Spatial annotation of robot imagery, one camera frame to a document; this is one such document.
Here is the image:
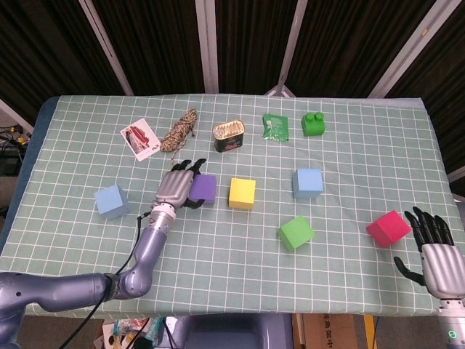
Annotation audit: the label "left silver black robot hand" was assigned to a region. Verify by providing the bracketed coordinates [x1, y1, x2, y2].
[155, 158, 207, 211]

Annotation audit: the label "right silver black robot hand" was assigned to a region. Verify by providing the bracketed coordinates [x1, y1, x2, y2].
[394, 206, 465, 300]

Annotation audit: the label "purple foam cube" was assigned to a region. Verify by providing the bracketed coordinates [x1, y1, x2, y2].
[188, 174, 218, 204]

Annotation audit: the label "yellow foam cube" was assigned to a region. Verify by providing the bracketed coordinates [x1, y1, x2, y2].
[228, 177, 256, 211]

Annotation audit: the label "green foam cube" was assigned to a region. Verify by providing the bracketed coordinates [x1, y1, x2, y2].
[278, 215, 316, 253]

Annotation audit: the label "light blue foam cube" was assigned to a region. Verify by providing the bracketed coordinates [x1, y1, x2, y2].
[292, 167, 324, 199]
[93, 184, 130, 220]

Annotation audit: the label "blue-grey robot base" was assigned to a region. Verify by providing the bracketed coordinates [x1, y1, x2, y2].
[174, 314, 294, 349]

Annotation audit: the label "white photo card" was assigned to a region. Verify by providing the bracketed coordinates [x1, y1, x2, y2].
[120, 117, 161, 162]

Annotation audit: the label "red foam cube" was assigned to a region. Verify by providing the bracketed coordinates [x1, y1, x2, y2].
[365, 209, 412, 249]

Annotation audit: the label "dark green luncheon meat can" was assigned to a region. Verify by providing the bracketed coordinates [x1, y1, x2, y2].
[212, 120, 246, 153]

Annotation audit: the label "green checkered tablecloth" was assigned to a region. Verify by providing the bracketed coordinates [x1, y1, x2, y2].
[6, 94, 458, 316]

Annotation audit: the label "green snack packet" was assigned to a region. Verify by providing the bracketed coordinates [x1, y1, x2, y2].
[262, 113, 291, 142]

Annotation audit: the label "brown cardboard box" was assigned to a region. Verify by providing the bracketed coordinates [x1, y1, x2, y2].
[294, 313, 366, 349]

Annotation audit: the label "black curtain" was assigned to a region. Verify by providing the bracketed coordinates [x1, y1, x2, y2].
[0, 0, 465, 175]

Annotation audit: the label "blue table pad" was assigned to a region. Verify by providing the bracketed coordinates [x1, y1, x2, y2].
[0, 96, 59, 250]

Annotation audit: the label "colourful printed bag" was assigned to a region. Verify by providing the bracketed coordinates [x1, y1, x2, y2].
[101, 316, 164, 349]

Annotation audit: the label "green toy building brick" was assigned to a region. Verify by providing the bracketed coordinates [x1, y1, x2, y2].
[301, 111, 326, 137]

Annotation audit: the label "black equipment box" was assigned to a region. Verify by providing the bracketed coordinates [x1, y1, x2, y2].
[0, 152, 25, 176]

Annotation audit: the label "braided rope bundle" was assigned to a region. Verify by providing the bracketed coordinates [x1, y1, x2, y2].
[160, 106, 199, 172]

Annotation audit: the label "white frame post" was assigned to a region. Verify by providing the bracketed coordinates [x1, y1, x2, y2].
[267, 0, 309, 97]
[365, 0, 459, 99]
[195, 0, 219, 95]
[0, 97, 34, 131]
[78, 0, 134, 96]

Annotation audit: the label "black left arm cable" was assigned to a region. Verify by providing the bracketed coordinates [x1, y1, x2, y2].
[52, 212, 153, 349]

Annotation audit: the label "tangled floor cables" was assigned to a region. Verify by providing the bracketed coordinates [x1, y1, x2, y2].
[0, 125, 32, 147]

